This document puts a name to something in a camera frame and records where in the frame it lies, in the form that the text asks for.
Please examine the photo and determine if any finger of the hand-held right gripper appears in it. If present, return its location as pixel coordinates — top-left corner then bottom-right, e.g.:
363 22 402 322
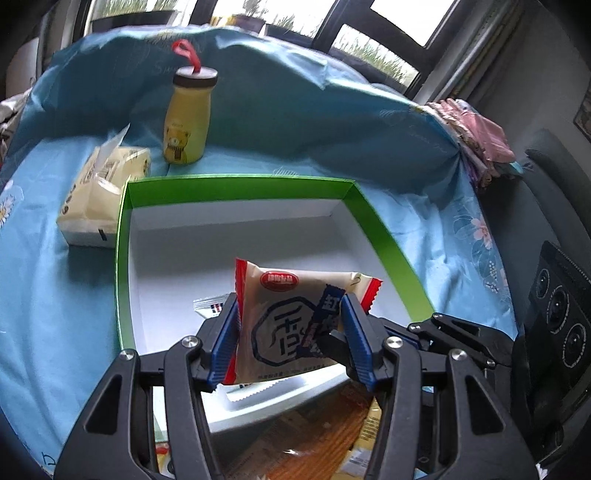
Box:
369 312 517 370

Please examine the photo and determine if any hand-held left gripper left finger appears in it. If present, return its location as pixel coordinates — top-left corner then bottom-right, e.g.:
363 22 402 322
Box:
54 293 242 480

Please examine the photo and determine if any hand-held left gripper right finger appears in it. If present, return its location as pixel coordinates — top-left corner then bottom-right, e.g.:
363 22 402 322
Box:
339 292 539 480

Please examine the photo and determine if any white red bun packet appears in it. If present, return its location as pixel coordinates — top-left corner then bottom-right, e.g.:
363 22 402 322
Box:
224 257 384 386

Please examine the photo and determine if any green cardboard box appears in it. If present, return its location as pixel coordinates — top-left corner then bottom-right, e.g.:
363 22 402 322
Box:
115 174 435 435

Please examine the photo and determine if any yellow cracker packet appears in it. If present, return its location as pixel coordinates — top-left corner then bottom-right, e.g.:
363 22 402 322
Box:
342 397 385 480

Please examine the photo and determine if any small white sachet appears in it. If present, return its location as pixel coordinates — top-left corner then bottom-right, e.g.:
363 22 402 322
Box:
193 298 232 320

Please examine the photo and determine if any pink folded cloth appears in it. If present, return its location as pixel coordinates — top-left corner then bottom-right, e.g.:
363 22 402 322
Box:
425 98 517 190

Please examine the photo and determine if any yellow tissue pack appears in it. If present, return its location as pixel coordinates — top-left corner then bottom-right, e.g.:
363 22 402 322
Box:
56 124 153 250

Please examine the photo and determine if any yellow bear print bottle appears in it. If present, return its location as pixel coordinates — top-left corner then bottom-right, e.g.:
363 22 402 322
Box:
163 40 219 165

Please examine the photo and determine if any blue floral blanket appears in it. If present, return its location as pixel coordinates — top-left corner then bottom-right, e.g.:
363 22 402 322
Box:
0 23 518 467

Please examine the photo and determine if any crumpled grey white cloth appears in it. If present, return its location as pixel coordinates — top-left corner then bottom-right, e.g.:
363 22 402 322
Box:
0 92 29 158

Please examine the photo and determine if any potted plant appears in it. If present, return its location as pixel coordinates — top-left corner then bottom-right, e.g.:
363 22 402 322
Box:
231 0 269 34

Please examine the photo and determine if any black framed window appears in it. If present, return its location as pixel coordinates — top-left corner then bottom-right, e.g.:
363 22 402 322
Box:
88 0 462 88

